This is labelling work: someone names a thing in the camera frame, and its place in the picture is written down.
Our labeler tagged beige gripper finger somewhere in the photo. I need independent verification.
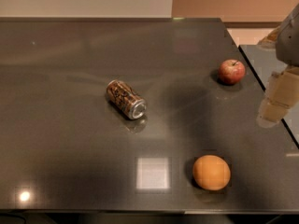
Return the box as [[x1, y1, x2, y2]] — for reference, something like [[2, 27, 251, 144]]
[[258, 27, 279, 49], [257, 66, 299, 128]]

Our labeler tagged orange brown soda can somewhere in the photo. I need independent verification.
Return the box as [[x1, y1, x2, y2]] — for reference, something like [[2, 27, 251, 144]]
[[107, 80, 147, 120]]

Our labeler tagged grey side table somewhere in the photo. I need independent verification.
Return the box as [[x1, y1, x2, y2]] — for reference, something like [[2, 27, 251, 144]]
[[239, 45, 299, 147]]

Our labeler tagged red apple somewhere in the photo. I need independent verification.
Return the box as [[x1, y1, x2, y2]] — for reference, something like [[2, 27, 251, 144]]
[[218, 60, 246, 85]]

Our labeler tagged orange fruit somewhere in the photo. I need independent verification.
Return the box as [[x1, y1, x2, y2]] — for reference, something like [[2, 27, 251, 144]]
[[192, 155, 231, 191]]

